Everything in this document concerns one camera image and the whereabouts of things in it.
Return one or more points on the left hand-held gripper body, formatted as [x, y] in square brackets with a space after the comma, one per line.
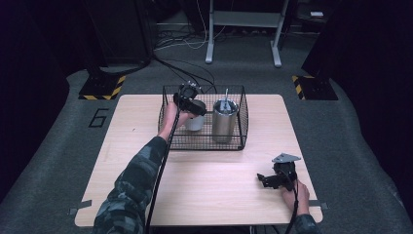
[187, 92]

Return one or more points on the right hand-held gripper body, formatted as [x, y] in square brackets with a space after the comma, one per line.
[285, 172]

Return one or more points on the silver metal mug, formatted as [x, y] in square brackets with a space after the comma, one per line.
[195, 124]

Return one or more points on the metal straw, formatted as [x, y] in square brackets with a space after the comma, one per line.
[226, 97]

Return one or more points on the steel tumbler with lid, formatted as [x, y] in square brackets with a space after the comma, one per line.
[224, 126]

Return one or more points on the person's left hand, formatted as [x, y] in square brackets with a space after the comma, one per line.
[173, 118]

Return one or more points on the person's right hand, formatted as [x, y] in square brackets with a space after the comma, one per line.
[300, 198]

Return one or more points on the grey tape strip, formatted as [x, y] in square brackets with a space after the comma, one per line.
[319, 204]
[82, 205]

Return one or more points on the black cabinet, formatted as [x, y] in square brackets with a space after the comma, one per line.
[120, 29]

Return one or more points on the black tape number marking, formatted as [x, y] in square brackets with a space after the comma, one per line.
[98, 118]

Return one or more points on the dark curtain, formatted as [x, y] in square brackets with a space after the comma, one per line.
[29, 81]
[373, 65]

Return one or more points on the small white box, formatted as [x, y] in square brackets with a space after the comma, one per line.
[316, 14]

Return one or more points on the black yellow striped base plate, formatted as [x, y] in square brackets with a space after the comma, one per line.
[100, 87]
[315, 87]

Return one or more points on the white metal desk frame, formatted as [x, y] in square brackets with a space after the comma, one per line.
[245, 19]

